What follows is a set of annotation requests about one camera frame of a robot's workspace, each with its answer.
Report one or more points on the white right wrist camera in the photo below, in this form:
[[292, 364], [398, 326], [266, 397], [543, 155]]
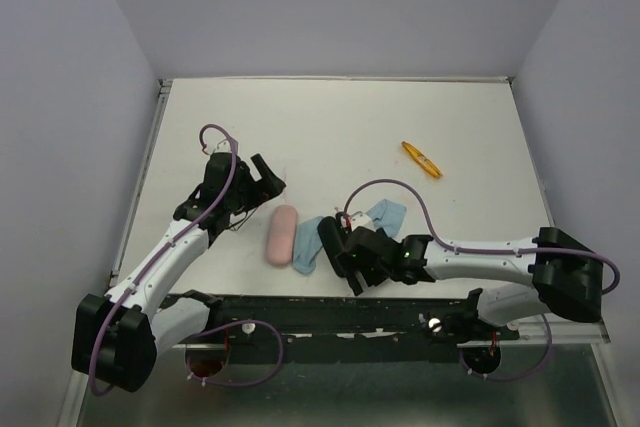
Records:
[[353, 221]]

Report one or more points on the yellow transparent sunglasses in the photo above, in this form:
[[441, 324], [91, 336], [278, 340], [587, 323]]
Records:
[[421, 160]]

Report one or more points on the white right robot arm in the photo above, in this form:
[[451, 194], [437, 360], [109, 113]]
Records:
[[548, 273]]

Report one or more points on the black glasses case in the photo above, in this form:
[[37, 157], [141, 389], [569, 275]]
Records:
[[332, 237]]

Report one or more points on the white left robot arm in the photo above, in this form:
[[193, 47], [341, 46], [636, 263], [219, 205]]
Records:
[[119, 335]]

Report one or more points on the light blue cleaning cloth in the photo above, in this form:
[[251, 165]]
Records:
[[388, 216]]

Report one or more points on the pink glasses case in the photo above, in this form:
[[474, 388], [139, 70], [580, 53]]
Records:
[[281, 236]]

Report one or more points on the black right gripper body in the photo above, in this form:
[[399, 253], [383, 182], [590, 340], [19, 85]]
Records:
[[372, 274]]

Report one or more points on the thin wire-frame glasses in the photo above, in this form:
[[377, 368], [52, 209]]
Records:
[[237, 222]]

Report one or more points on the aluminium table frame rail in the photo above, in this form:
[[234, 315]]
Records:
[[165, 86]]

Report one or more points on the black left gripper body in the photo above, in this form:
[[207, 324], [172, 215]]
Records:
[[248, 195]]

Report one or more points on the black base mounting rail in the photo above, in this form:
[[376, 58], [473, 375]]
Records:
[[329, 330]]

